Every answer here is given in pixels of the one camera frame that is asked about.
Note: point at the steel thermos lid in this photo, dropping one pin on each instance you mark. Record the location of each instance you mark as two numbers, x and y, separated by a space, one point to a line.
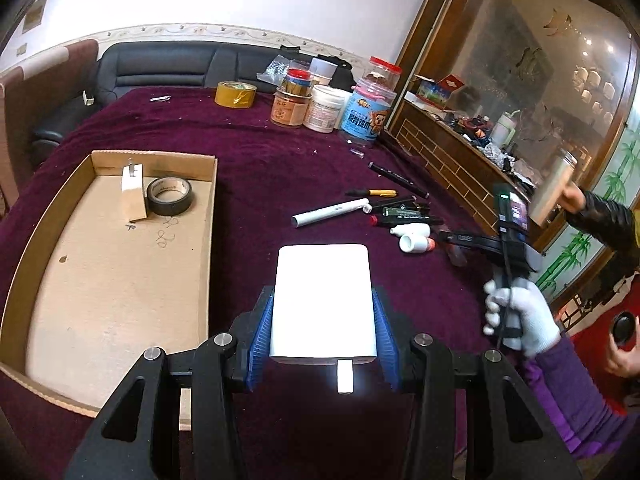
624 327

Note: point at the yellow tape roll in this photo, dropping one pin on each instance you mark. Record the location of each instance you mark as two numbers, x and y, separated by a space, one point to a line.
236 95

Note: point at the white grey cup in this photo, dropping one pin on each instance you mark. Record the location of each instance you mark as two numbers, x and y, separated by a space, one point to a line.
324 67

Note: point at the clear plastic bag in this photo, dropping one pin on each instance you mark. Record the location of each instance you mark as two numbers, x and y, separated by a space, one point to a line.
274 69

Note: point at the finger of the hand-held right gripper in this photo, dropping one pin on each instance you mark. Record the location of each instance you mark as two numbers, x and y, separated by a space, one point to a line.
472 241
459 257

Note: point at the cardboard box tray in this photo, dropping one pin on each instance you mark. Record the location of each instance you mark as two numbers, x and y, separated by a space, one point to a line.
115 285

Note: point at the black bag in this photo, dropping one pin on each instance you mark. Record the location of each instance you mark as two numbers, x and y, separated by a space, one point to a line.
345 67

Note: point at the clear jar blue label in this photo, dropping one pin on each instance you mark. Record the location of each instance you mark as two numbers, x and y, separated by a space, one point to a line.
362 120

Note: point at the small white box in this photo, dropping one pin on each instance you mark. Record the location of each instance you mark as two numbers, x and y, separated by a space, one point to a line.
132 192

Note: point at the person's right forearm purple sleeve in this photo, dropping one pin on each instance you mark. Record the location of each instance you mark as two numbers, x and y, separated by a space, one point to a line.
575 400

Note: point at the black leather sofa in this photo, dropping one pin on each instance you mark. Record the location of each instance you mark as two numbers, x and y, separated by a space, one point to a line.
165 62

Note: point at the wooden glass partition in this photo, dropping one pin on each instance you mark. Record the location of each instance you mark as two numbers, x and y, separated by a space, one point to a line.
450 160

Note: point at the white plastic jar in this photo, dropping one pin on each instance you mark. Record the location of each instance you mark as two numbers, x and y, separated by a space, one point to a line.
326 110

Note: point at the colourful printed box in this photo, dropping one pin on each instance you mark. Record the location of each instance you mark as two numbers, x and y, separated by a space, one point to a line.
440 91

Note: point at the person's right hand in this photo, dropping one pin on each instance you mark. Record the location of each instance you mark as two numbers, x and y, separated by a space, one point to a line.
537 320

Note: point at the small jar red blue lid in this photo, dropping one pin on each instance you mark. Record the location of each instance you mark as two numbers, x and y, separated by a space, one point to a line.
297 80

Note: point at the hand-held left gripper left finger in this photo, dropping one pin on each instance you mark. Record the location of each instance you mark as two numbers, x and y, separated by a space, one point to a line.
262 340

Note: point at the black marker grey cap end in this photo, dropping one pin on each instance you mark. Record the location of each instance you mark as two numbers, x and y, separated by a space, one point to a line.
397 180

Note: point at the steel thermos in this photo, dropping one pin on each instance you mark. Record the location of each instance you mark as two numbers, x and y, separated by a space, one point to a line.
552 185

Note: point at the brown upholstered chair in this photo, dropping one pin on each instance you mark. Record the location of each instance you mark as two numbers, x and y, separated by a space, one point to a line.
50 75

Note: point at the yellow black pen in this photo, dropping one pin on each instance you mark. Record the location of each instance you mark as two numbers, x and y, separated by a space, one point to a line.
371 192

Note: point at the black tape roll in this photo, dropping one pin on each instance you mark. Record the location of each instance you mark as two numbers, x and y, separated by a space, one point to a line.
170 196

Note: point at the white tube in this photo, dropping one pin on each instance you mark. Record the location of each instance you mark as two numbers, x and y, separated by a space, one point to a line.
332 211

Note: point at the clear jar red lid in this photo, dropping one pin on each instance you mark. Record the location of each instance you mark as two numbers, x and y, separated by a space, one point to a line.
386 72

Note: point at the white bottle red cap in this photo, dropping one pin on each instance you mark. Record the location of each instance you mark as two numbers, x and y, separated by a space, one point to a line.
416 244

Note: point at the black marker white ends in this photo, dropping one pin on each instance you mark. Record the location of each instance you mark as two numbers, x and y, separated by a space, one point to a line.
400 203

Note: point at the white charger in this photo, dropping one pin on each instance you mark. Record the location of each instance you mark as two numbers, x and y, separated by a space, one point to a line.
88 98

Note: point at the metal nail clipper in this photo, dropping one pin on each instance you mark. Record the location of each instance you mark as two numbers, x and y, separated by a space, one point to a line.
160 98

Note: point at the white power bank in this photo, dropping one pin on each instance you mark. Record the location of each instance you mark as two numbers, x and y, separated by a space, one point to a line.
322 300

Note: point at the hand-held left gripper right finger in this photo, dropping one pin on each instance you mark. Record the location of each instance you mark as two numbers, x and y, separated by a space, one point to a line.
384 345

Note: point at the black marker red tip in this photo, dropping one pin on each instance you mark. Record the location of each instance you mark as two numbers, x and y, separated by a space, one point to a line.
407 220

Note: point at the small white bottle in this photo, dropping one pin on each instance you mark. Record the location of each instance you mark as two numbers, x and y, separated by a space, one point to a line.
411 230

